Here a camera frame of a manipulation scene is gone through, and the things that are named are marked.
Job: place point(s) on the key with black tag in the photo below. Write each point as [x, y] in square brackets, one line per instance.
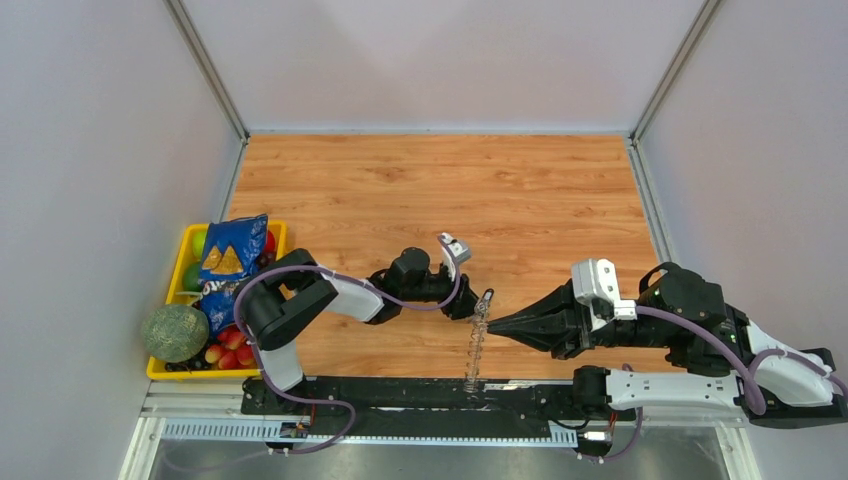
[482, 307]

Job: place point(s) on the blue chips bag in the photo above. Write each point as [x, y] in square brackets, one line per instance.
[230, 254]

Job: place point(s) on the green apple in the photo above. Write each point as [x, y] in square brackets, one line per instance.
[190, 279]
[198, 239]

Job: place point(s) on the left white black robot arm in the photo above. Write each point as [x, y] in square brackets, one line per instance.
[274, 306]

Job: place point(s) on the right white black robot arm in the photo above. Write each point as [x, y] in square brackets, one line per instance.
[720, 358]

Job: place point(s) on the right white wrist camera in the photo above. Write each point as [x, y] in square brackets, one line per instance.
[595, 285]

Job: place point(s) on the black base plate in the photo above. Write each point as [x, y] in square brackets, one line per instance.
[426, 407]

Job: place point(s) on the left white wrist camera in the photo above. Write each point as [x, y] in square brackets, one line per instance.
[454, 253]

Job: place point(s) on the large metal keyring with clips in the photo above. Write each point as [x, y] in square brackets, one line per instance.
[475, 350]

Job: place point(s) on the green netted melon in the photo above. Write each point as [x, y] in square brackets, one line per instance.
[175, 333]

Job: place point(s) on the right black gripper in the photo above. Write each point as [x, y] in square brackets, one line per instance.
[559, 305]

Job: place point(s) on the aluminium frame rail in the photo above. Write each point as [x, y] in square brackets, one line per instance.
[213, 412]

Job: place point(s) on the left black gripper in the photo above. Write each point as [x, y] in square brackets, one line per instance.
[464, 301]

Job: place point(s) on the green apple lower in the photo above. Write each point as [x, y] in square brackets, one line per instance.
[190, 279]

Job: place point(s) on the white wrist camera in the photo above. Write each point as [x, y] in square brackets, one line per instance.
[595, 285]
[454, 253]

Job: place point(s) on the green apple upper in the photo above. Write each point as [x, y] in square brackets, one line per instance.
[198, 239]

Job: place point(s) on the yellow plastic tray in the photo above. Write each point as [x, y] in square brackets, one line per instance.
[156, 368]

